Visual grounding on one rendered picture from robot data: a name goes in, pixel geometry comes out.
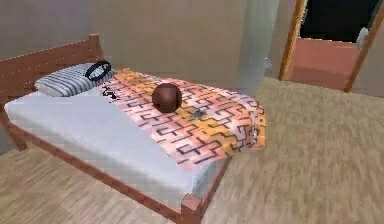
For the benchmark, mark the small grey flat object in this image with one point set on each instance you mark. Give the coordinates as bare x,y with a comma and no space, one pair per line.
197,114

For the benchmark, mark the orange pink patterned blanket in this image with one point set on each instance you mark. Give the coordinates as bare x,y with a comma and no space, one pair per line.
206,123

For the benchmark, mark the dark brown ball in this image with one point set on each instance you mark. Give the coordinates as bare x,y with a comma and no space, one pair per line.
166,97

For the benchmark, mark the pale grey curtain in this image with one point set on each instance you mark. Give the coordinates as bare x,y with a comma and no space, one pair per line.
258,43

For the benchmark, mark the brown wooden bed white mattress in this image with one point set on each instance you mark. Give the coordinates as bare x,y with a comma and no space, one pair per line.
83,133

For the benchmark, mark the wooden framed doorway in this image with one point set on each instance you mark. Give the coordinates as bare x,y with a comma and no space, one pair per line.
291,40

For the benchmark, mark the grey striped pillow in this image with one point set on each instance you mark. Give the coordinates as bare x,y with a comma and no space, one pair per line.
65,81

